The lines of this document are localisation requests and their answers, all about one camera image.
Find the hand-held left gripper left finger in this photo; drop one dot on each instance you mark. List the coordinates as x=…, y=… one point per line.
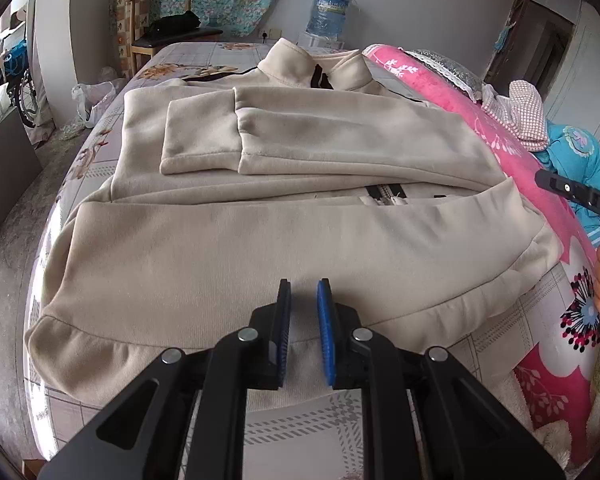
x=280, y=320

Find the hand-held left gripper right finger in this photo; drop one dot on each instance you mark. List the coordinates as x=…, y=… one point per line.
x=325, y=330

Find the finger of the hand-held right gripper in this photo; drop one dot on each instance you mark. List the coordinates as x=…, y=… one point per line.
x=565, y=187

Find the beige zip jacket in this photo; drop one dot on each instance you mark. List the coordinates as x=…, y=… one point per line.
x=230, y=240

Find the blue floral quilt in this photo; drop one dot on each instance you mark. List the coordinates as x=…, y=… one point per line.
x=575, y=155

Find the pink checkered cloth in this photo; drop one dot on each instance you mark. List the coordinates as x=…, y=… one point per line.
x=525, y=110

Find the pink floral blanket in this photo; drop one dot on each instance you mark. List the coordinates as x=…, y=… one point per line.
x=480, y=120

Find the dark wooden door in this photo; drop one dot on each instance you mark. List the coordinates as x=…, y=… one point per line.
x=545, y=50

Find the grey lace-trimmed pillow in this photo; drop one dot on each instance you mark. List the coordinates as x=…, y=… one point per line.
x=450, y=70

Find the white water dispenser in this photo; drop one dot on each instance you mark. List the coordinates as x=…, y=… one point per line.
x=320, y=44

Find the white plastic bag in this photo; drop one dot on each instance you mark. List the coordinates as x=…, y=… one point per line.
x=97, y=95

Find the blue water bottle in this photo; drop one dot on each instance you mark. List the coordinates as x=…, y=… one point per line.
x=327, y=15

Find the wooden chair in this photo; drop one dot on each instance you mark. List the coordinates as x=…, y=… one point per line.
x=145, y=50

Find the grey cabinet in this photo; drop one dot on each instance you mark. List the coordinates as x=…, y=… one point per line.
x=5, y=175

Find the black bag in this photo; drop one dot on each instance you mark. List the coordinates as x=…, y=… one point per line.
x=172, y=25

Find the patterned cardboard box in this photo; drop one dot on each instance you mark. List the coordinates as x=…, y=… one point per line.
x=122, y=30

